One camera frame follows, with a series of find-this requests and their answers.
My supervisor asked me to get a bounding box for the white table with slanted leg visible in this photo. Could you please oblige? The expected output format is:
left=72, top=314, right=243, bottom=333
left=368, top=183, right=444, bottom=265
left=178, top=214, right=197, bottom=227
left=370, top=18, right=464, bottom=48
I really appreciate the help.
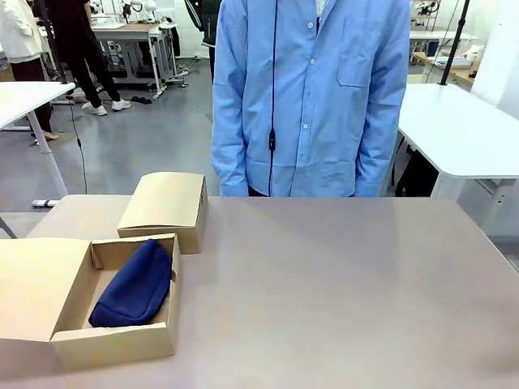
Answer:
left=0, top=81, right=77, bottom=196

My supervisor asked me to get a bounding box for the person's left forearm blue sleeve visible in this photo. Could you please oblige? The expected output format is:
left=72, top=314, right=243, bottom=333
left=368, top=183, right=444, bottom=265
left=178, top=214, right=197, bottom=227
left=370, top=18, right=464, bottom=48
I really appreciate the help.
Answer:
left=353, top=88, right=408, bottom=199

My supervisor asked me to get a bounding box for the navy blue zippered pencil case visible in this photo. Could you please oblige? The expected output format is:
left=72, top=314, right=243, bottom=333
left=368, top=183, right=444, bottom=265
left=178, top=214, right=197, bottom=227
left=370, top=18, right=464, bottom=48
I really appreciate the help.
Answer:
left=88, top=237, right=174, bottom=329

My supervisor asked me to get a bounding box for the black tripod pole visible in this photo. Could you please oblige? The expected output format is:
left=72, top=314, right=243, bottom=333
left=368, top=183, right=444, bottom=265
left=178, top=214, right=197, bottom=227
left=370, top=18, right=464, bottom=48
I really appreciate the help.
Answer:
left=439, top=0, right=471, bottom=87

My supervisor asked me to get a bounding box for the smaller cardboard box with lid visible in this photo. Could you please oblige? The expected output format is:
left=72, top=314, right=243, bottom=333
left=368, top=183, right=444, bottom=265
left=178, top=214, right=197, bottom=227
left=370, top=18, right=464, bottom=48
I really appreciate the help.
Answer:
left=116, top=171, right=209, bottom=255

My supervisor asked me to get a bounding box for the background person in striped jacket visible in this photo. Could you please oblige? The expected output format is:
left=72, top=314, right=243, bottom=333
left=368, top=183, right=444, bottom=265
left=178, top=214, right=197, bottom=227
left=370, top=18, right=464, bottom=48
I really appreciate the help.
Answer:
left=183, top=0, right=223, bottom=84

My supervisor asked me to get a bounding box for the background person in white jacket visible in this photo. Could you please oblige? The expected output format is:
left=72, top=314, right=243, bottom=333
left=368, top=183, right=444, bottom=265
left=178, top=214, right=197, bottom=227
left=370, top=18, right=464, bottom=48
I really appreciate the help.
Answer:
left=0, top=0, right=60, bottom=142

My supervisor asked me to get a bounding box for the long white background table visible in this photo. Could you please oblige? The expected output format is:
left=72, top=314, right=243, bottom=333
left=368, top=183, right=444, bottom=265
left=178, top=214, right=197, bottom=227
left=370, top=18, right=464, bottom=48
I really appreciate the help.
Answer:
left=408, top=29, right=480, bottom=66

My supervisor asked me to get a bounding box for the white tray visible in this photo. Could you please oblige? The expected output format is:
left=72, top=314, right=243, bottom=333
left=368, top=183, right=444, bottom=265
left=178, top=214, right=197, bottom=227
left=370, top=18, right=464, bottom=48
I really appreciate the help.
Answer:
left=435, top=55, right=476, bottom=69

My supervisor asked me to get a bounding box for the background person in black clothes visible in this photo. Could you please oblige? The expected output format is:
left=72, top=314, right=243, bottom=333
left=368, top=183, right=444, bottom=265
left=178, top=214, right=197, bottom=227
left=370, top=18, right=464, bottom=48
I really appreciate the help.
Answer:
left=38, top=0, right=132, bottom=117

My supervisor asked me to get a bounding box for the grey workbench with brown top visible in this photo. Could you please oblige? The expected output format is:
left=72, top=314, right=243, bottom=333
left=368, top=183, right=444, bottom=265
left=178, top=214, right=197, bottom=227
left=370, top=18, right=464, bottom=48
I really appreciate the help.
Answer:
left=92, top=23, right=188, bottom=97

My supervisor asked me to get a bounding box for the person's right forearm blue sleeve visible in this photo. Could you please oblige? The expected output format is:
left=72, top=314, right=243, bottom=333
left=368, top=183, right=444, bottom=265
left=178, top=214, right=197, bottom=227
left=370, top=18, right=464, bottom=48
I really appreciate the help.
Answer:
left=211, top=76, right=251, bottom=199

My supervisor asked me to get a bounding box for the larger cardboard box with lid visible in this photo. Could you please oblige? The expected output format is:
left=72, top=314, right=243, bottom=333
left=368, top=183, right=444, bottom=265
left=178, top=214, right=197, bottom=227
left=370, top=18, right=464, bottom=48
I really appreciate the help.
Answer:
left=0, top=233, right=182, bottom=370

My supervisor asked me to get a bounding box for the wooden background desk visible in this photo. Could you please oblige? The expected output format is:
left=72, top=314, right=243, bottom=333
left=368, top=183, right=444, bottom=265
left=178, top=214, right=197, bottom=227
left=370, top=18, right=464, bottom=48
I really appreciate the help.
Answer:
left=412, top=50, right=476, bottom=87

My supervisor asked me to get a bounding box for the black floor cable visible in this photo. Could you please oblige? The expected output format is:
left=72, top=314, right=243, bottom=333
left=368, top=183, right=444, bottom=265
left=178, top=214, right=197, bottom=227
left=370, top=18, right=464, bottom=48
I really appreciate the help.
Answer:
left=64, top=93, right=88, bottom=195

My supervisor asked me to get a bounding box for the black cord with inline control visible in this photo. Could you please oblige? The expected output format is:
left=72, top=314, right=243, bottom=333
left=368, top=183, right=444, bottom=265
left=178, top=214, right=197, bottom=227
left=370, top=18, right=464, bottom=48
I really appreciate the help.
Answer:
left=266, top=0, right=280, bottom=196

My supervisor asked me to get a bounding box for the white table with rounded corner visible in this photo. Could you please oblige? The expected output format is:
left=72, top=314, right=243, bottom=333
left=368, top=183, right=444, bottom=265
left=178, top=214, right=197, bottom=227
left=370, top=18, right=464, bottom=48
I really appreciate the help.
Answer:
left=391, top=83, right=519, bottom=240

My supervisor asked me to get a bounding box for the person in blue shirt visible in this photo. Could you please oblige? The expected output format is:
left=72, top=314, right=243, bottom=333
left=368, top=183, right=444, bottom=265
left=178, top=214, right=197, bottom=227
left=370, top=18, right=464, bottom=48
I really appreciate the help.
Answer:
left=210, top=0, right=411, bottom=199

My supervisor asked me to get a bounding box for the black object under white table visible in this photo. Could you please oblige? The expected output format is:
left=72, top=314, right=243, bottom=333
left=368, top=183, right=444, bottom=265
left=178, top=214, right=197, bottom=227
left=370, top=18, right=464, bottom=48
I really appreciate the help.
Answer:
left=394, top=145, right=441, bottom=199

